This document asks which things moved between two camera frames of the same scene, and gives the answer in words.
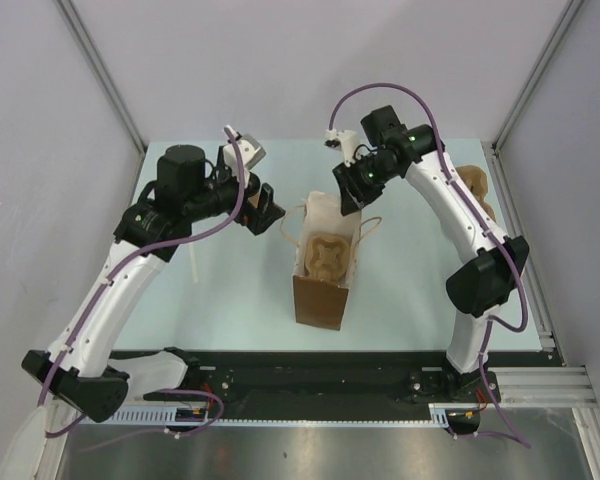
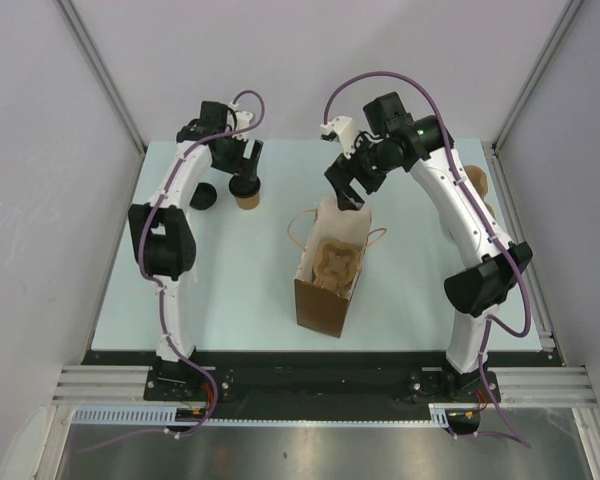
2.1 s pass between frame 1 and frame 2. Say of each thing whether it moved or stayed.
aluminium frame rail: stayed
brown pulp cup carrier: stayed
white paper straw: stayed
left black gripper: moved
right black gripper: stayed
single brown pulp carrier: moved
